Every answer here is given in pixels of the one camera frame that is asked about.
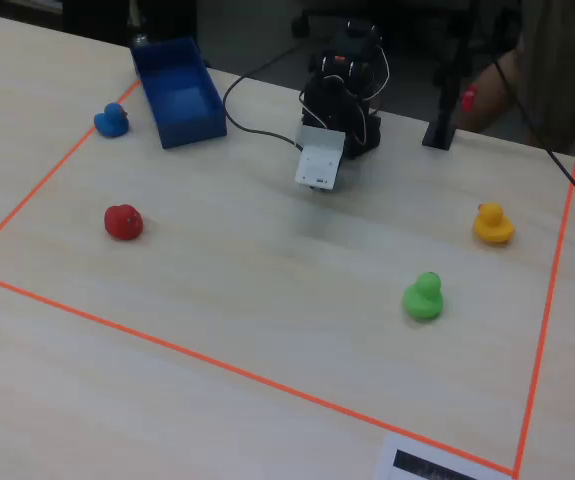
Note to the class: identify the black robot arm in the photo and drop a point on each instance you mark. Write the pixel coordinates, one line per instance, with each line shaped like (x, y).
(337, 100)

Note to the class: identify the blue rubber duck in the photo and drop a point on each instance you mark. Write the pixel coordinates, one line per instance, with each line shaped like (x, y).
(111, 122)

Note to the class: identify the white paper with black bar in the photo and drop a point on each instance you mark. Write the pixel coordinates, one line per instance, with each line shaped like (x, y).
(417, 457)

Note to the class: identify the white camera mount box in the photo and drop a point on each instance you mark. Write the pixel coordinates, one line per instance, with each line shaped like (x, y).
(318, 162)

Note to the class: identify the red rubber duck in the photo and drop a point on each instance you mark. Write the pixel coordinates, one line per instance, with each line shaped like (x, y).
(123, 224)

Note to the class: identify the blue plastic box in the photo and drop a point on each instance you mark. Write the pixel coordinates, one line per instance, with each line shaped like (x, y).
(182, 107)

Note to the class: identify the red clamp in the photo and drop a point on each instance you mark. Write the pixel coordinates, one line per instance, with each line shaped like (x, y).
(469, 97)

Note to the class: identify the orange tape strip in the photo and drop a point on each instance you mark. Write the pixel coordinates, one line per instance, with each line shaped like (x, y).
(247, 374)
(42, 182)
(547, 310)

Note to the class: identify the yellow rubber duck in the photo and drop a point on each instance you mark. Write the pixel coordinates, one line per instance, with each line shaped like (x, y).
(492, 225)

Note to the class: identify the person's forearm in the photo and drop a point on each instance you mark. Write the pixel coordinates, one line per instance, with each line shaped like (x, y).
(487, 97)

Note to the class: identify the green rubber duck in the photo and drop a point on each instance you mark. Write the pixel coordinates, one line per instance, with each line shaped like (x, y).
(422, 300)

